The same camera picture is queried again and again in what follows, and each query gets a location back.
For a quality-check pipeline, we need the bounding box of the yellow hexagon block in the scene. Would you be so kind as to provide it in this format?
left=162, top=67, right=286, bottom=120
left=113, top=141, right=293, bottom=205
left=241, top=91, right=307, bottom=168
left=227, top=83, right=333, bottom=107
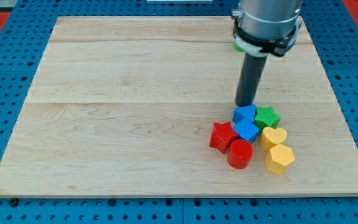
left=265, top=144, right=295, bottom=175

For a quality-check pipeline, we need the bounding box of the green circle block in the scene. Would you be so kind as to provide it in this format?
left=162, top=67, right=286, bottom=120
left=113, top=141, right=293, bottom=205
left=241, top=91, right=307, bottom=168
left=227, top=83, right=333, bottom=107
left=234, top=43, right=244, bottom=52

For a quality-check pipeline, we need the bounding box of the yellow heart block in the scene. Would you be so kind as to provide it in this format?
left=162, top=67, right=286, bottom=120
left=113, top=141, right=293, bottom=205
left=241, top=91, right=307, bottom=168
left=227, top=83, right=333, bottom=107
left=259, top=127, right=288, bottom=152

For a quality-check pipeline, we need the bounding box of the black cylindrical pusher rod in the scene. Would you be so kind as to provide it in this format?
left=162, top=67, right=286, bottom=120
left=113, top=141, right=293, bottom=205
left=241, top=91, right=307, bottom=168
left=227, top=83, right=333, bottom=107
left=235, top=53, right=267, bottom=106

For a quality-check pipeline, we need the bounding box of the red star block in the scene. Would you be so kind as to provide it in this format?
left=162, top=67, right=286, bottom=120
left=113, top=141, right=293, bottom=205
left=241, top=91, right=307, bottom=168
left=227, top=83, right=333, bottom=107
left=209, top=121, right=238, bottom=154

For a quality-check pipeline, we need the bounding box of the green star block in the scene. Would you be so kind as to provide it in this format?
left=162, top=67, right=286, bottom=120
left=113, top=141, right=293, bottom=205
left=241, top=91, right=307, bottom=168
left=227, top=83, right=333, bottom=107
left=254, top=106, right=281, bottom=132

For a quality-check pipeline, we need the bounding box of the blue triangle block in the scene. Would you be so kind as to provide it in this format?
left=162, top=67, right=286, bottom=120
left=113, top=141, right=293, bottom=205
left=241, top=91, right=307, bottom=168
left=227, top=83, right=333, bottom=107
left=232, top=105, right=256, bottom=124

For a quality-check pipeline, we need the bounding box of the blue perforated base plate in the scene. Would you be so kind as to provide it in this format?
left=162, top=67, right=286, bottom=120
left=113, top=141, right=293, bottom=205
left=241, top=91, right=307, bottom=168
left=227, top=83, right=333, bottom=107
left=0, top=0, right=358, bottom=223

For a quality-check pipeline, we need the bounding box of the red cylinder block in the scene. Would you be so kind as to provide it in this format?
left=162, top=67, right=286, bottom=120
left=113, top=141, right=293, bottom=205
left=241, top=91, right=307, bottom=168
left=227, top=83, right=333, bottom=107
left=227, top=139, right=254, bottom=169

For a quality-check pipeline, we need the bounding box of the wooden board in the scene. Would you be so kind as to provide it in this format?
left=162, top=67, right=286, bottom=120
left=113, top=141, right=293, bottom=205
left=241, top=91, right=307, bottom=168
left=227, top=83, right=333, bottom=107
left=0, top=17, right=358, bottom=198

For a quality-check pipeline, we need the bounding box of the blue cube block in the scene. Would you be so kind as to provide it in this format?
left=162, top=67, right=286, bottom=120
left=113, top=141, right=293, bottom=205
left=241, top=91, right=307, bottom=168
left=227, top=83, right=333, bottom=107
left=233, top=118, right=259, bottom=143

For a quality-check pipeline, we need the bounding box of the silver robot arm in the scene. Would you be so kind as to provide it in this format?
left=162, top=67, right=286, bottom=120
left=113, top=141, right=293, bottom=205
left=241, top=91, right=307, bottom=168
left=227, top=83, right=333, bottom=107
left=232, top=0, right=303, bottom=57

